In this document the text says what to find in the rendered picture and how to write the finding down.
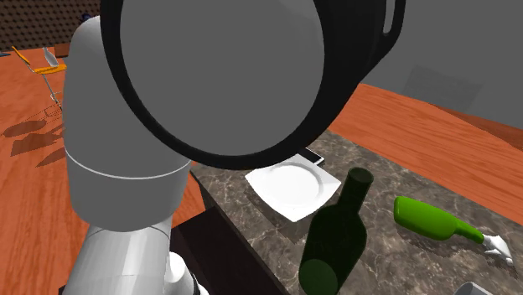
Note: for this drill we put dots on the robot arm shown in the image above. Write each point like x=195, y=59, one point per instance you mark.
x=212, y=73

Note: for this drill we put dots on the white square plate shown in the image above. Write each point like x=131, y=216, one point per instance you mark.
x=292, y=190

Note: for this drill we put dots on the white smartphone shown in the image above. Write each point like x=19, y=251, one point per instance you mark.
x=313, y=156

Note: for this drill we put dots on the dark green glass bottle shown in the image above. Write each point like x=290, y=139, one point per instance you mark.
x=335, y=241

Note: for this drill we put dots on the grey cup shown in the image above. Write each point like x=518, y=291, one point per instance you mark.
x=474, y=289

